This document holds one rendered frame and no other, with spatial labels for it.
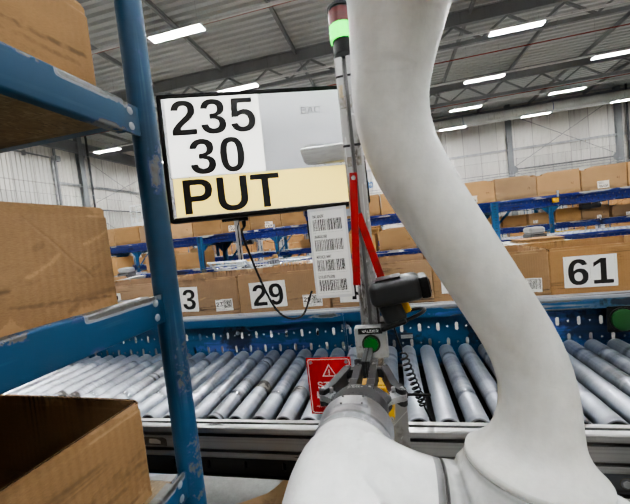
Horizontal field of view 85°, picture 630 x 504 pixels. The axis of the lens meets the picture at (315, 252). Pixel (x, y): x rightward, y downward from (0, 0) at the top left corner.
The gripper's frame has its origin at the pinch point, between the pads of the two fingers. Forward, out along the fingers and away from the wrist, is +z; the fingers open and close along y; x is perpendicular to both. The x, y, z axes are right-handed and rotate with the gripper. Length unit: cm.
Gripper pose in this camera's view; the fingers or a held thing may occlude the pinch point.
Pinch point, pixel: (368, 362)
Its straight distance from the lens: 65.8
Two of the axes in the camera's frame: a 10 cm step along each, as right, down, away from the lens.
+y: -9.7, 0.9, 2.2
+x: 1.1, 9.9, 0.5
